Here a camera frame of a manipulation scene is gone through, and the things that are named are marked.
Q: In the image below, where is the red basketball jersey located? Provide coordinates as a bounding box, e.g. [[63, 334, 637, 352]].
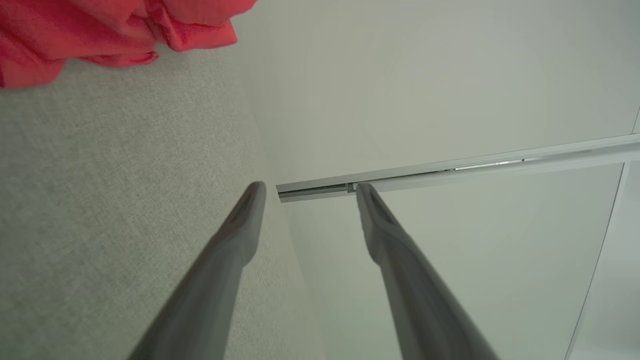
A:
[[0, 0, 258, 90]]

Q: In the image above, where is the grey metal door frame post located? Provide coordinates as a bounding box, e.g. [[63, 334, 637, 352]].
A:
[[276, 134, 640, 203]]

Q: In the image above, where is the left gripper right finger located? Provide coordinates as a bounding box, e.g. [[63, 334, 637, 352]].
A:
[[356, 183, 501, 360]]

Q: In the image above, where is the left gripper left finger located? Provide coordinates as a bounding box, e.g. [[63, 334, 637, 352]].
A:
[[127, 181, 267, 360]]

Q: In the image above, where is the grey fabric table cover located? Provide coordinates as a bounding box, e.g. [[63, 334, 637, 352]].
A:
[[0, 45, 326, 360]]

